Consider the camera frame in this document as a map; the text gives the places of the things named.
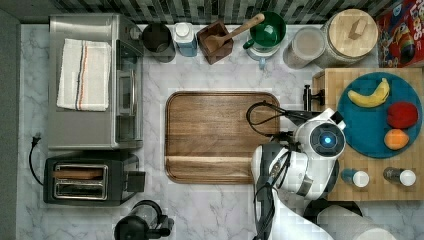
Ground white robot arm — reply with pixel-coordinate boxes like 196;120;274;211
251;108;346;240

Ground wooden drawer box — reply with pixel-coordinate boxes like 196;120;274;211
312;68;423;201

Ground wooden cutting board tray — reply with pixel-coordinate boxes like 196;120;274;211
165;91;280;184

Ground wooden spoon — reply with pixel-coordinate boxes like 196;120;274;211
204;13;265;52

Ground blue white-capped bottle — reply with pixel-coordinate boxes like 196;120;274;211
174;22;197;57

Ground light blue mug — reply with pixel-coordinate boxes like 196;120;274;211
247;45;280;70

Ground silver toaster oven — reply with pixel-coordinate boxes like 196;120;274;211
48;13;143;150

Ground dark wooden utensil box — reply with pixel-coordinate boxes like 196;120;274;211
196;20;234;65

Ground black metal cup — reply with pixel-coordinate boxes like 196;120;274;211
142;23;176;63

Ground green mug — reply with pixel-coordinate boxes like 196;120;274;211
243;11;286;49

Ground black coffee grinder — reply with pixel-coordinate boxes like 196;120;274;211
114;200;174;240

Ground jar with clear lid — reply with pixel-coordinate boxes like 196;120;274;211
283;27;325;69

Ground striped white dish towel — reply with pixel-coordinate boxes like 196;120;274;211
56;39;112;112

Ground blue round plate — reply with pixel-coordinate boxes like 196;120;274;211
337;72;422;158

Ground black two-slot toaster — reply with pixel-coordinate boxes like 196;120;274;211
43;151;146;207

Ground blue salt shaker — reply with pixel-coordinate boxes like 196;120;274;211
341;168;370;188

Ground jar with wooden lid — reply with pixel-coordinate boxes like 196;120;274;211
315;9;379;68

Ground white paper towel roll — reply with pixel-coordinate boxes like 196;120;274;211
317;205;397;240

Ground yellow plush banana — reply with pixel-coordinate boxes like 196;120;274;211
348;78;390;108

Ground orange plush orange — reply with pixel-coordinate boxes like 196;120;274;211
384;129;409;150

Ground red plush apple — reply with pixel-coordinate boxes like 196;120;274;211
387;102;418;129

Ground clear pepper shaker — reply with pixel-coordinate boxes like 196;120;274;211
383;167;417;187

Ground red Froot Loops box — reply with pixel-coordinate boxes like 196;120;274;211
377;0;424;68

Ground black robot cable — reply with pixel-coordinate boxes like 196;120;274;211
245;100;313;138

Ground black drawer handle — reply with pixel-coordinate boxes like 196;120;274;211
303;85;325;111

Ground black power cord plug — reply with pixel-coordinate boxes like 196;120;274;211
28;132;45;187

